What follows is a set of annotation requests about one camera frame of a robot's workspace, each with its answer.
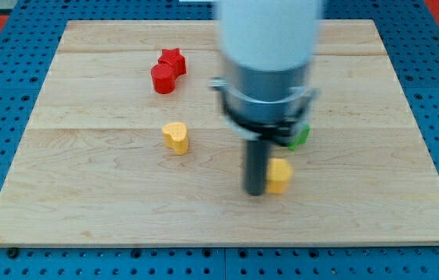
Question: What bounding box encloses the light wooden board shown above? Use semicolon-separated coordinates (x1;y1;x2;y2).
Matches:
0;20;439;248

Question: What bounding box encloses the green star block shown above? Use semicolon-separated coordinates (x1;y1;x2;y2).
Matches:
287;125;311;151

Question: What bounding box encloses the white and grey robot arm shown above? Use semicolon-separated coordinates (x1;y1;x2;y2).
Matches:
211;0;324;146

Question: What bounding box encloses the yellow heart block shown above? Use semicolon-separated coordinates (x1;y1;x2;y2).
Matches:
162;122;189;155

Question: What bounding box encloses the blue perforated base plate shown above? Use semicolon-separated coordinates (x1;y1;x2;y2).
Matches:
0;0;439;279

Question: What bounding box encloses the yellow hexagon block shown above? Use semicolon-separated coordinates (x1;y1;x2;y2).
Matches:
266;158;293;194

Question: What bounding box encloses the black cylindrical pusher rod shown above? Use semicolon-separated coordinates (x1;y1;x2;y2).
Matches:
244;140;271;196

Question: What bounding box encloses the red star block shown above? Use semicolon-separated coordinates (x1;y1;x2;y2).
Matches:
158;48;187;77

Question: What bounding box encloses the red cylinder block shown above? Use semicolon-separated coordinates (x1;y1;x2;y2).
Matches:
151;64;176;94

